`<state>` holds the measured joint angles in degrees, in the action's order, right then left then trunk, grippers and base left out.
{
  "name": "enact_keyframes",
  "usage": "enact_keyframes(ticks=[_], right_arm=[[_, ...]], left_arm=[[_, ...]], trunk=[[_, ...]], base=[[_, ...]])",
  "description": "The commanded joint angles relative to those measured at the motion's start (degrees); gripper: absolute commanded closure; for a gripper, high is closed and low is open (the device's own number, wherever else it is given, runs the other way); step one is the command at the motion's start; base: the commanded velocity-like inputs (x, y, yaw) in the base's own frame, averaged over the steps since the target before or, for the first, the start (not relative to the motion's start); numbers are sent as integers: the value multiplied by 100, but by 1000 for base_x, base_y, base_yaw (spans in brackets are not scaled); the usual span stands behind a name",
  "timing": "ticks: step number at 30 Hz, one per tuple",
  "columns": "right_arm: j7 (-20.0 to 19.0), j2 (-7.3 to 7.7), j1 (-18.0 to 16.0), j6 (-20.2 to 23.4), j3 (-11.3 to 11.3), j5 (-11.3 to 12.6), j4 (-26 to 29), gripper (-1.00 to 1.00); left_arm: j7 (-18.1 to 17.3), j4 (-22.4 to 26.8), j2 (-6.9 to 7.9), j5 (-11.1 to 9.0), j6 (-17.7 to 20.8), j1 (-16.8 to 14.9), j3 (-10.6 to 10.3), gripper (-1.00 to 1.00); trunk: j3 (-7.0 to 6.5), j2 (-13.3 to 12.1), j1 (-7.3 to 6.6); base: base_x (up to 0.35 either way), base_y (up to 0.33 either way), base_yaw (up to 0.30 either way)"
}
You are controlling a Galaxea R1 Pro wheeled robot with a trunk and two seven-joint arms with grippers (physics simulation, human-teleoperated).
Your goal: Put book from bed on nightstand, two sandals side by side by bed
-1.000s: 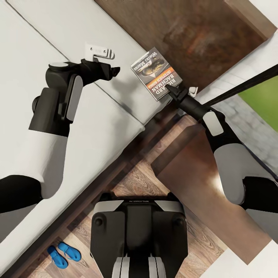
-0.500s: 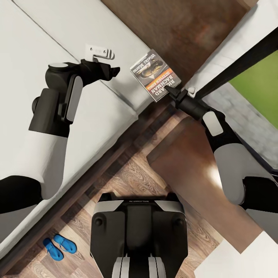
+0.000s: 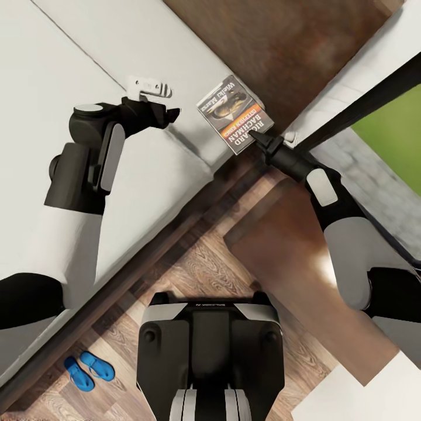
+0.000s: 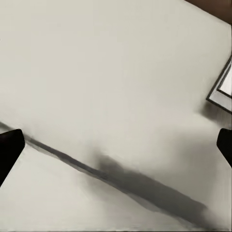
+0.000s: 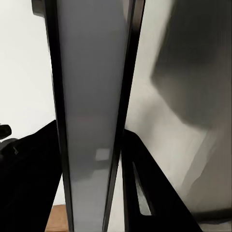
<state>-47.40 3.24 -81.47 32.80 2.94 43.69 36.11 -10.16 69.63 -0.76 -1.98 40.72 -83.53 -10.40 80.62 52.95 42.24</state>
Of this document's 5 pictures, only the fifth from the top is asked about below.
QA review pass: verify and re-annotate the hardback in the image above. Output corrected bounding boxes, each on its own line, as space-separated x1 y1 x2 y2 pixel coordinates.
43 0 146 232

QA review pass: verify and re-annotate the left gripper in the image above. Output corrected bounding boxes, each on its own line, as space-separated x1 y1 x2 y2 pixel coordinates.
0 119 57 174

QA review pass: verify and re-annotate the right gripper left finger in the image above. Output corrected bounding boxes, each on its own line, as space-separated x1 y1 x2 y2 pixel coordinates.
0 131 62 232

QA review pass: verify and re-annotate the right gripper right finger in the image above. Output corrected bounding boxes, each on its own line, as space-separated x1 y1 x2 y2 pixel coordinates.
122 130 203 232

